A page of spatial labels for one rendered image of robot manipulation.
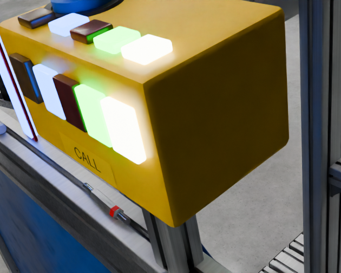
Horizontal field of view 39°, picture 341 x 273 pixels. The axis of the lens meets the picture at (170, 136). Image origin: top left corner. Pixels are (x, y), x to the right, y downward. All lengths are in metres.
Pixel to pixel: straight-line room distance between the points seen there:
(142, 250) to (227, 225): 1.24
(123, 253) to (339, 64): 0.53
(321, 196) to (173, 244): 0.62
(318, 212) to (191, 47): 0.79
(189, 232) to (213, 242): 1.24
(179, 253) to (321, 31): 0.50
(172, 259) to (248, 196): 1.39
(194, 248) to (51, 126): 0.15
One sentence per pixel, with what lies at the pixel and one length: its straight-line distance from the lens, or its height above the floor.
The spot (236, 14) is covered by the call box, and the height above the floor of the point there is 1.07.
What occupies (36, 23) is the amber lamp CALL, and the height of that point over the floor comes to 1.08.
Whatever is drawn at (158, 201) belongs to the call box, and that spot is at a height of 1.00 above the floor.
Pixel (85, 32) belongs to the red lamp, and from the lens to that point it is 0.26.
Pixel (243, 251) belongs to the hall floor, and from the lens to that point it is 1.57.
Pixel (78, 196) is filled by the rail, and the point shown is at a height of 0.86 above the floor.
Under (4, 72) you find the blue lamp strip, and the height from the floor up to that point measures 0.96.
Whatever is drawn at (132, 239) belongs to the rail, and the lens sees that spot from 0.44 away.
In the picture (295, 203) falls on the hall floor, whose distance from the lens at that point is 1.72.
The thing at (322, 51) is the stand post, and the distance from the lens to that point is 0.80.
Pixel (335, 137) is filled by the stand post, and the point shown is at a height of 0.64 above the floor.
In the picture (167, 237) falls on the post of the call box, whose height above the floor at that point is 0.91.
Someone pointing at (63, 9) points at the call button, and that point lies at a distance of 0.31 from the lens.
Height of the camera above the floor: 1.16
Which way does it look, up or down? 33 degrees down
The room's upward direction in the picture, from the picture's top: 11 degrees counter-clockwise
